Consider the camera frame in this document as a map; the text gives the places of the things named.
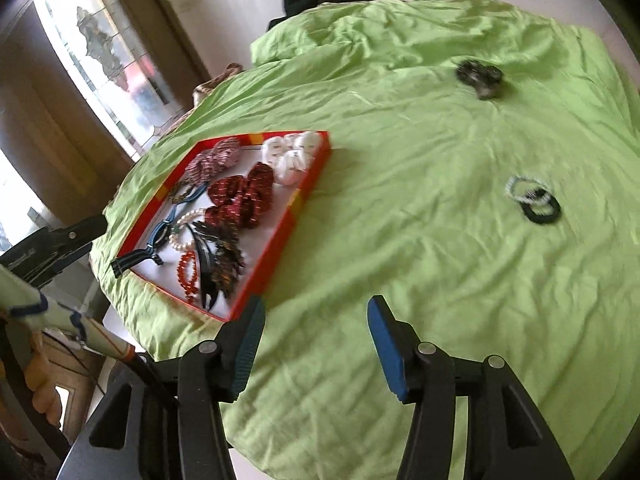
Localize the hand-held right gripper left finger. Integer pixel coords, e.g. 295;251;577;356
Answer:
57;294;267;480

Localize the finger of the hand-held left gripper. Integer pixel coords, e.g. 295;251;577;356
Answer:
37;215;108;261

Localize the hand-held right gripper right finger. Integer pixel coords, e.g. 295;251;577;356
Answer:
366;295;576;480

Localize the striped blue headband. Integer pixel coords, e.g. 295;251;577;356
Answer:
110;182;211;278

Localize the black hair claw clip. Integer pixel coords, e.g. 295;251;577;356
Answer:
192;220;246;311

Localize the red cardboard box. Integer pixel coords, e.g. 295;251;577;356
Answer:
111;131;332;322

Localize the orange bead bracelet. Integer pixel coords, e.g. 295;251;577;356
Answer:
177;252;203;303

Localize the white bead bracelet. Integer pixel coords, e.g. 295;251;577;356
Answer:
169;208;211;256

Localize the gold patterned hair tie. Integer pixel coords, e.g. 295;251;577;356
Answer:
167;182;198;206

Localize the red polka dot scrunchie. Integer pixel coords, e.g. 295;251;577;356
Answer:
202;162;276;231

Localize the red checked scrunchie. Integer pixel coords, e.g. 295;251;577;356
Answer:
187;137;242;183

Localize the white cherry print scrunchie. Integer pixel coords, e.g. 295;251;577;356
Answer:
261;131;322;187

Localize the green cloth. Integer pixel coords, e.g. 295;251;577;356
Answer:
90;0;640;480

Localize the frosted glass window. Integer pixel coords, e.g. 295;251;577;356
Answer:
32;0;166;156

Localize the tan patterned cloth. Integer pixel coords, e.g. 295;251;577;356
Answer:
192;62;243;106

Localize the camouflage green scrunchie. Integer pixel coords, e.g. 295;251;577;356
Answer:
456;59;503;101

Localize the white wrapped cable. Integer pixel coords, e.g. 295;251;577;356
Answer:
0;265;138;363

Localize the black hair tie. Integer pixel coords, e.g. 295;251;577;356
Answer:
520;192;562;225

